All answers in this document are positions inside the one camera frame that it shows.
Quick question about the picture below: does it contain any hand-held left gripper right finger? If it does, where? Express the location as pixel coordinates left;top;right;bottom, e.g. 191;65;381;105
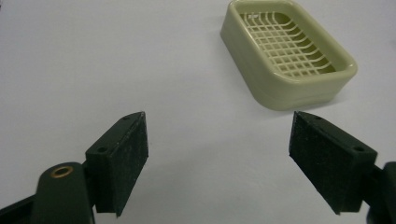
288;110;378;216

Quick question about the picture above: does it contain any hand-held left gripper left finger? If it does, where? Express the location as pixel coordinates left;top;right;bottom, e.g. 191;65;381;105
84;111;149;218

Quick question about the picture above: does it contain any pale green soap dish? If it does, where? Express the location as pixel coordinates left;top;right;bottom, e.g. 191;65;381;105
219;0;359;112

